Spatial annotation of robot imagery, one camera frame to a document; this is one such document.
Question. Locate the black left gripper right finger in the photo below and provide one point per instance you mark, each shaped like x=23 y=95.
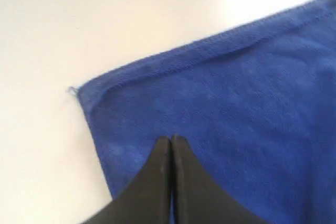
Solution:
x=197 y=198

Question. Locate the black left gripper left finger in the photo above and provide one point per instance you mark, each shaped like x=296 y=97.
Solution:
x=147 y=198

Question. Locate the blue towel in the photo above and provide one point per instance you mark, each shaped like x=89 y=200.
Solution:
x=256 y=104

